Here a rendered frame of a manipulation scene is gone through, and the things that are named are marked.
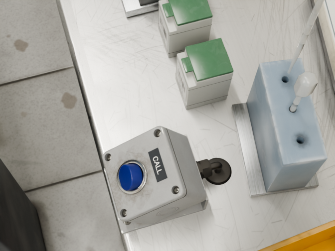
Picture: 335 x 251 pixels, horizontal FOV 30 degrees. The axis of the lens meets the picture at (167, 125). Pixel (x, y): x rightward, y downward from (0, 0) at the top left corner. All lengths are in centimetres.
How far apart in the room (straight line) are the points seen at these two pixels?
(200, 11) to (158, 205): 21
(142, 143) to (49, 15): 122
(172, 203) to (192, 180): 3
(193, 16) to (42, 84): 107
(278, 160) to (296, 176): 4
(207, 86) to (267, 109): 8
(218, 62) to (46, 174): 101
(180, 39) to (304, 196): 21
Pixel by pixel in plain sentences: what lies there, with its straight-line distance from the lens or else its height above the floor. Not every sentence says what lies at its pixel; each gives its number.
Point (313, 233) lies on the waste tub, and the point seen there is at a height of 97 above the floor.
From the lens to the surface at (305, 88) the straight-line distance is 52.
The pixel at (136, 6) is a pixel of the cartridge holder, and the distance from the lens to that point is 71.
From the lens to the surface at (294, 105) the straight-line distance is 56.
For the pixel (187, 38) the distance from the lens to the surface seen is 67.
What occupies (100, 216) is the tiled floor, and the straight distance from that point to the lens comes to 154.
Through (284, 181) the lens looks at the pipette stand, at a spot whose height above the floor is 92.
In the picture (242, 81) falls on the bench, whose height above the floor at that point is 87.
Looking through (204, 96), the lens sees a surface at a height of 90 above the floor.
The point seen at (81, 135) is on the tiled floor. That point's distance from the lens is 160.
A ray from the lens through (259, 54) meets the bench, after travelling 71.
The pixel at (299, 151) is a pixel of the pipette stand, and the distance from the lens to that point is 56.
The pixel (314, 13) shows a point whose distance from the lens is 48.
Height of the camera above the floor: 149
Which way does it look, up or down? 68 degrees down
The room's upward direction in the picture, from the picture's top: 3 degrees clockwise
